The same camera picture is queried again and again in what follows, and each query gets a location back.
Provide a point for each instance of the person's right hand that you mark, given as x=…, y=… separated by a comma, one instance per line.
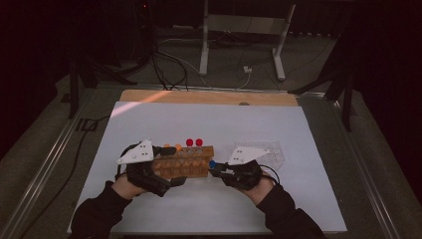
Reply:
x=265, y=191

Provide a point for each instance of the white power plug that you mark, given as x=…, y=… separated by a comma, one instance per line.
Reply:
x=247, y=69

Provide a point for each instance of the black tripod stand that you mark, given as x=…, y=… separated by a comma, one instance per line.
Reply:
x=73, y=96
x=347, y=109

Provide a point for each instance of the person's left hand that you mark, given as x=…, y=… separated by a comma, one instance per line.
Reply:
x=127, y=189

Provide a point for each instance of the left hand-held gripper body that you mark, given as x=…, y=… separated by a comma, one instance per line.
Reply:
x=139, y=154

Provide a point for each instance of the aluminium floor rail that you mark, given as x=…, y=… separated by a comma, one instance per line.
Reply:
x=43, y=172
x=215, y=88
x=365, y=172

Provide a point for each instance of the grey metal stand frame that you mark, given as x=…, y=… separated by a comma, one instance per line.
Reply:
x=244, y=24

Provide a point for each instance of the clear acrylic test tube rack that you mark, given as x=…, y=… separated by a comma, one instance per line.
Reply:
x=277, y=156

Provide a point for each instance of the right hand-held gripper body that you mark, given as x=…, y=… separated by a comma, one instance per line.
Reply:
x=247, y=156

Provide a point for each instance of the blue cap plastic tube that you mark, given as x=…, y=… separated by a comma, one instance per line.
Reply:
x=212, y=164

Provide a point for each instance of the red cap plastic tube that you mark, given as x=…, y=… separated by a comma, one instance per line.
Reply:
x=189, y=142
x=199, y=142

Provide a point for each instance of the wooden test tube rack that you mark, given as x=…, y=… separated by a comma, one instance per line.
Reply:
x=192, y=166

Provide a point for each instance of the white table cover sheet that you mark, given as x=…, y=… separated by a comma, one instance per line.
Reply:
x=199, y=122

